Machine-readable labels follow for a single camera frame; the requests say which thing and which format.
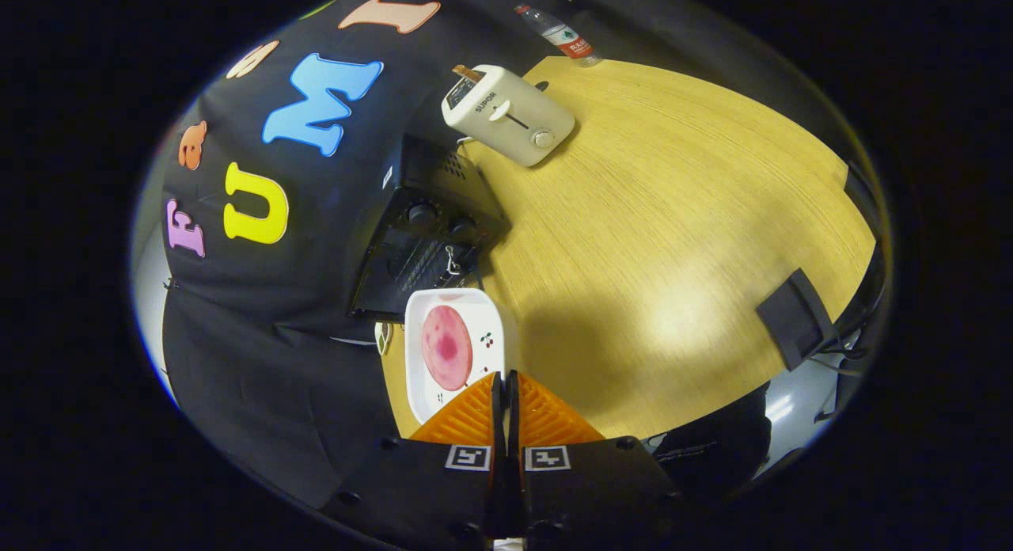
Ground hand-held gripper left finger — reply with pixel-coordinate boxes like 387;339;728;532
321;370;507;551

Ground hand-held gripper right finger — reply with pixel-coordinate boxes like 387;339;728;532
506;369;685;551

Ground round pink ham slice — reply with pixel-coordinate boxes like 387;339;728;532
421;305;474;392

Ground white square plate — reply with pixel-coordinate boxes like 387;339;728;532
404;288;519;425

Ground black toaster oven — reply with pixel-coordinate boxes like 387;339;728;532
348;133;507;324

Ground white bread toaster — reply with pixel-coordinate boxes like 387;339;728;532
441;64;576;169

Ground black flat box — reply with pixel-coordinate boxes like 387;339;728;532
756;268;836;371

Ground red label water bottle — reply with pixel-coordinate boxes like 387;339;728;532
514;3;602;67

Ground black cables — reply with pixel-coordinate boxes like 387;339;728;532
807;321;875;378

